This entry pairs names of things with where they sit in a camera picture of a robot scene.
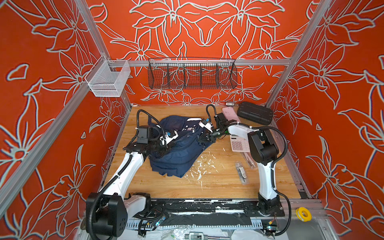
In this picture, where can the yellow tape roll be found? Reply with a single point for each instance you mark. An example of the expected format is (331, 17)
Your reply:
(303, 214)

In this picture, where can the pink calculator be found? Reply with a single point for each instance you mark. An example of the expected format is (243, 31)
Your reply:
(239, 144)

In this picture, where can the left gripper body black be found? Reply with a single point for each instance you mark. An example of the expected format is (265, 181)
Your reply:
(155, 144)

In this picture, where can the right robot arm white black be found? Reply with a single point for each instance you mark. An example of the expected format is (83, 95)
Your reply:
(268, 145)

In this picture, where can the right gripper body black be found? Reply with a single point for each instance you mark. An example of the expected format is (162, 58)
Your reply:
(216, 134)

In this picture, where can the pink pencil case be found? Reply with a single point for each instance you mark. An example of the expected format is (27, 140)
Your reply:
(230, 114)

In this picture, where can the navy blue student backpack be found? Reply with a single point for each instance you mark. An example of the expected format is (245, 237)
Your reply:
(184, 150)

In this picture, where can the white wire mesh basket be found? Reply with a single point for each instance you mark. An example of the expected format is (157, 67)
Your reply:
(108, 78)

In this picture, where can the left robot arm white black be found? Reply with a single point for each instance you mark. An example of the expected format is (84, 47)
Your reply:
(106, 213)

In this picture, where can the black wire wall basket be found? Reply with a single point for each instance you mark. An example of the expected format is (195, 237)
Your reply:
(182, 73)

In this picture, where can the black hard case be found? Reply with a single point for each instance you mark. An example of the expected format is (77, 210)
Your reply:
(255, 113)

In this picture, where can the clear plastic pen box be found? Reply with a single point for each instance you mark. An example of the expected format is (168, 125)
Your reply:
(241, 173)

